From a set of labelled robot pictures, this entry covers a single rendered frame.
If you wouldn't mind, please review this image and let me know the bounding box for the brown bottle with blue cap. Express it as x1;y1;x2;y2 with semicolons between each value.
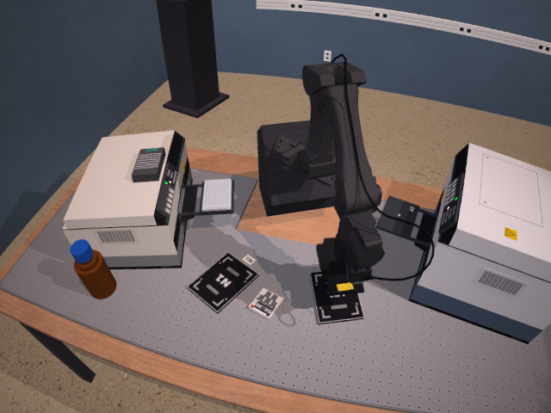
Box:
70;239;117;299

